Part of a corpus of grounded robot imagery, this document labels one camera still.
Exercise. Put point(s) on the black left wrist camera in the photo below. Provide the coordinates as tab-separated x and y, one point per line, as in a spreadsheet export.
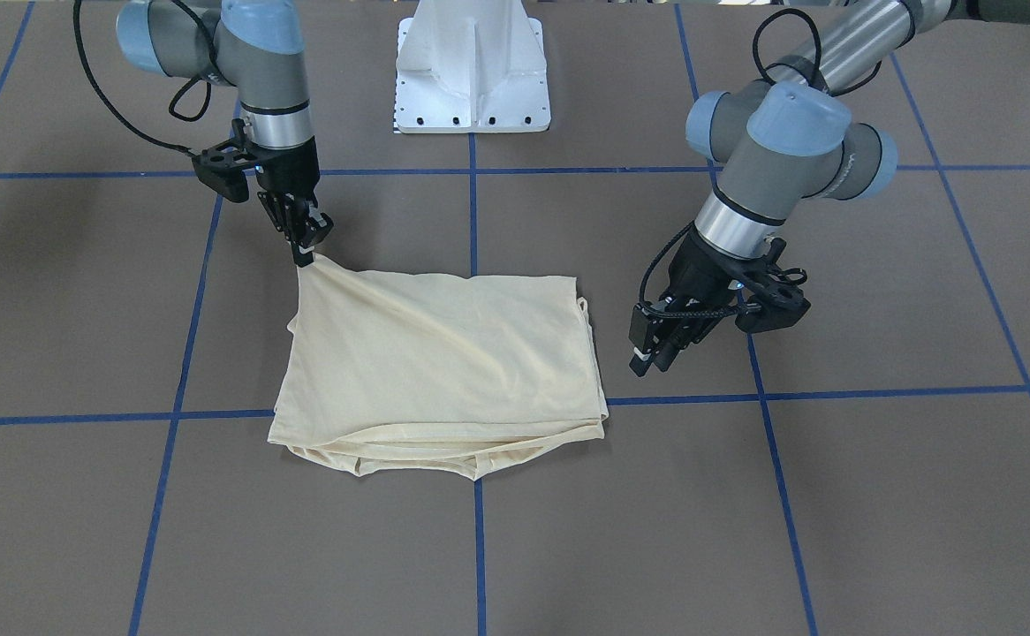
776	300

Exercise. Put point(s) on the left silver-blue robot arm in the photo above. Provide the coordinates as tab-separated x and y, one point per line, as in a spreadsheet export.
783	138

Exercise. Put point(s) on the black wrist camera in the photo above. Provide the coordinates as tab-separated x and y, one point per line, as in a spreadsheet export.
776	300
222	167

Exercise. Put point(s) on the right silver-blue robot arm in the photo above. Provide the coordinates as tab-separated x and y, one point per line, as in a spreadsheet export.
257	48

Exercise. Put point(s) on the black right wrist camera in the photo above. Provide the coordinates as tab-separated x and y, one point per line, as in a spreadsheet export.
222	167

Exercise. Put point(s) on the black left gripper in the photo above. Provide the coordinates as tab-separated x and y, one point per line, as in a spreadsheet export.
697	269

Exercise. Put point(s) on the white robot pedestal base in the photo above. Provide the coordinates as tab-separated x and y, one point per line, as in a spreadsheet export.
471	67

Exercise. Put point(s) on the cream long-sleeve printed shirt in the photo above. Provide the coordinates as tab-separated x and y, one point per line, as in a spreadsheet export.
467	375

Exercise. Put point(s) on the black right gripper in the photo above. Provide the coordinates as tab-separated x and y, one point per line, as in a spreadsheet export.
295	171

